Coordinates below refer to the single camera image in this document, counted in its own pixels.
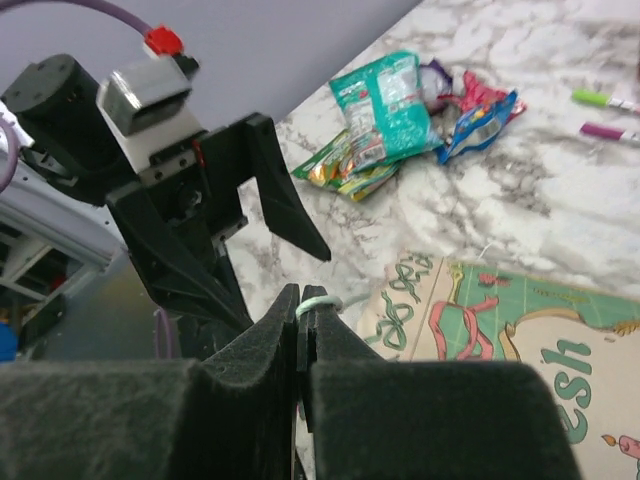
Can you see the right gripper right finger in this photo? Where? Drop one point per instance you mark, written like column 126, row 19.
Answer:
column 377, row 419

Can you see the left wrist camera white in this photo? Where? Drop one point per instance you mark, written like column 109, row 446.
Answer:
column 144, row 104

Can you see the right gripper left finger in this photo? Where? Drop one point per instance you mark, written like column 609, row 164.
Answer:
column 231, row 416

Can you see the red snack packet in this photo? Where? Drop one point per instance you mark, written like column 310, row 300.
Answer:
column 475, row 93

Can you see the teal snack packet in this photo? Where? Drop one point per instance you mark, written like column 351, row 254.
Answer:
column 387, row 119

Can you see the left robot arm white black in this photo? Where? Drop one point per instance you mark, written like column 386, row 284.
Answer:
column 54, row 101

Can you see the blue m&m snack packet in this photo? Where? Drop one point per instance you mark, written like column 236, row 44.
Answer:
column 478, row 128

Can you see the green capped marker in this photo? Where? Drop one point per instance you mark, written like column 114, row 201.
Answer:
column 602, row 100

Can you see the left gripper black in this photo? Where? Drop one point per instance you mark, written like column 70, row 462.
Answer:
column 181, row 202

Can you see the purple snack packet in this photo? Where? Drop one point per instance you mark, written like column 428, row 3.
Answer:
column 436, row 84

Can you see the green paper bag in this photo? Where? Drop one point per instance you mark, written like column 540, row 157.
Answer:
column 582, row 342

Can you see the green yellow snack packet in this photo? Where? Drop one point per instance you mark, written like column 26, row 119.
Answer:
column 333, row 168

